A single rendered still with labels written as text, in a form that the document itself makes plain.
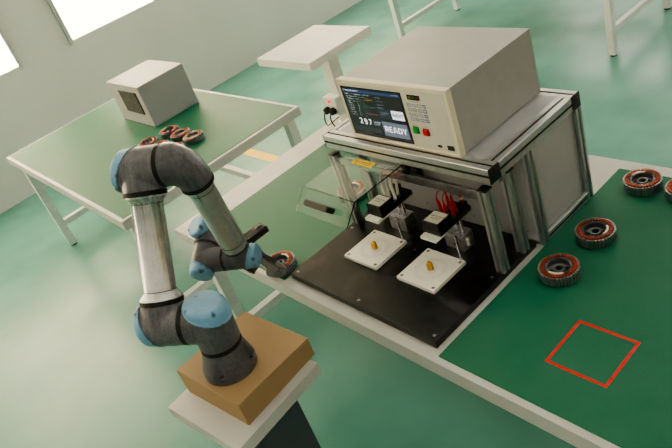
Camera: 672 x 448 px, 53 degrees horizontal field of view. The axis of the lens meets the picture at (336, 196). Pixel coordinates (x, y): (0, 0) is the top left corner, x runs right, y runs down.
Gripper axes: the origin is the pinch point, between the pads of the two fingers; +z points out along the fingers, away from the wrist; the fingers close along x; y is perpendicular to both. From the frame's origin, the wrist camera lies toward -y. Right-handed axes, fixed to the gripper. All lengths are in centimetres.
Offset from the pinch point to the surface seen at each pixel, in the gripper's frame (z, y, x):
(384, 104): -23, -54, 37
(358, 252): 9.1, -15.4, 23.6
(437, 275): 11, -19, 55
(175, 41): 103, -139, -427
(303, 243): 9.9, -10.4, -4.1
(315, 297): 1.9, 4.0, 23.6
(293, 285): 1.8, 4.1, 11.5
